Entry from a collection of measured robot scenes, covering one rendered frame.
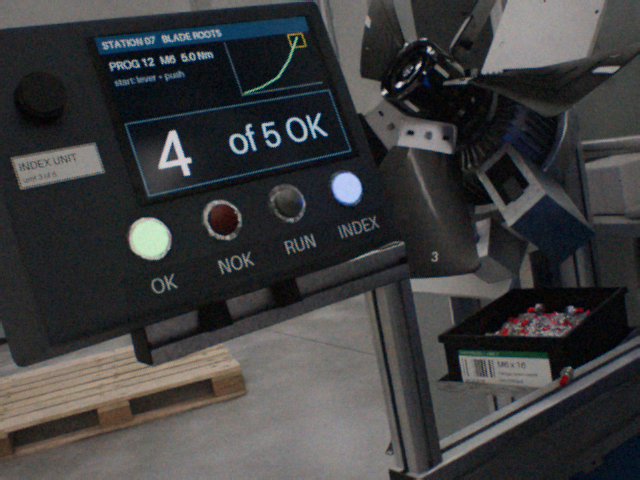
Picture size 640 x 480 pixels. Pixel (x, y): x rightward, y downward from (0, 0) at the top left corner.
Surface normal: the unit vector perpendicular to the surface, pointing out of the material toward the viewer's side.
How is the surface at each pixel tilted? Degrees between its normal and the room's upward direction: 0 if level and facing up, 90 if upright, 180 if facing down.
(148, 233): 71
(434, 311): 90
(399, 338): 90
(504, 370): 90
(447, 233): 45
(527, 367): 90
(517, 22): 50
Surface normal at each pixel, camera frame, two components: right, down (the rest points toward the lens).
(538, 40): -0.73, -0.45
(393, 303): 0.58, 0.00
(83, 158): 0.51, -0.25
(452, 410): -0.80, 0.23
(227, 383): 0.27, 0.04
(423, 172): -0.04, -0.51
